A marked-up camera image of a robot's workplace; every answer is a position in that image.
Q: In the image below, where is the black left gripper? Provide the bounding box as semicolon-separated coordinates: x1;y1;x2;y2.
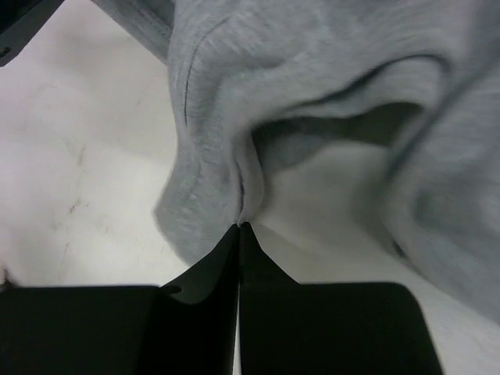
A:
0;0;63;67

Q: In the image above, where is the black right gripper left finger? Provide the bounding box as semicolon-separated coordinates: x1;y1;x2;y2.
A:
1;226;239;374

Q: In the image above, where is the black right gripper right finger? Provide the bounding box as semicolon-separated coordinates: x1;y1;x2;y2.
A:
239;223;442;375

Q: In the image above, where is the grey tank top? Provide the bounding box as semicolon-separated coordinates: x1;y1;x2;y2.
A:
98;1;499;320

